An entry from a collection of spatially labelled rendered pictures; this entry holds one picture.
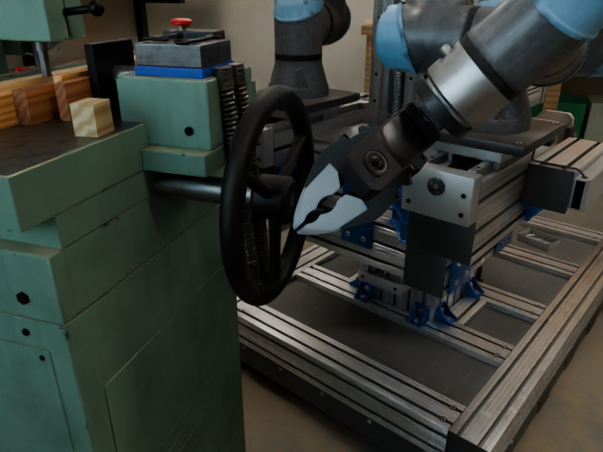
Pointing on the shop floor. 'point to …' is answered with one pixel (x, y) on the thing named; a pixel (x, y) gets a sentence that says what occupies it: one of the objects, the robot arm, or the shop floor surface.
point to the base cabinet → (132, 362)
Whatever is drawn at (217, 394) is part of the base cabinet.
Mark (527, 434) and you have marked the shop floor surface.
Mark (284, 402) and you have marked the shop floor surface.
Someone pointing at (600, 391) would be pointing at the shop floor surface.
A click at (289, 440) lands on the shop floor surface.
